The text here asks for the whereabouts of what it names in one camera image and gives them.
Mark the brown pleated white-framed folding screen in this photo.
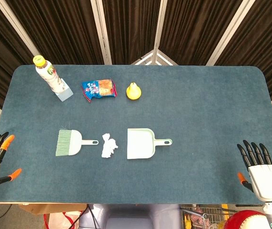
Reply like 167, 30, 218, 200
0, 0, 272, 115

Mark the light blue block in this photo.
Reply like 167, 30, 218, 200
54, 80, 74, 103

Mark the red and white ball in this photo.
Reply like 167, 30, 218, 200
223, 209, 269, 229

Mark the right robot hand, orange thumb tip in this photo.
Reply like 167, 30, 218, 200
236, 139, 272, 203

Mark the mint green dustpan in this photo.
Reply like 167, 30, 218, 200
126, 128, 173, 160

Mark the white drink bottle, yellow cap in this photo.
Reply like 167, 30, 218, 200
32, 55, 65, 94

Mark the blue snack bag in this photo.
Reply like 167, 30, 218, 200
81, 77, 118, 104

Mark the yellow pear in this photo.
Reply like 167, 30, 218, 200
126, 82, 141, 100

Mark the mint green hand brush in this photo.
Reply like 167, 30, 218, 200
55, 123, 99, 157

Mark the red and white bag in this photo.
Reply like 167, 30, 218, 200
44, 211, 81, 229

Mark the white tissue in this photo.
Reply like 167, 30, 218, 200
101, 133, 119, 159

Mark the brown cardboard box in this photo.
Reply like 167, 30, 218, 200
19, 203, 88, 216

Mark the metal wire basket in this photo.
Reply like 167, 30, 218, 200
181, 204, 229, 229

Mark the grey robot torso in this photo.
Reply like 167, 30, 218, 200
78, 204, 183, 229

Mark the blue felt table cover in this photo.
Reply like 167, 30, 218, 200
0, 64, 272, 205

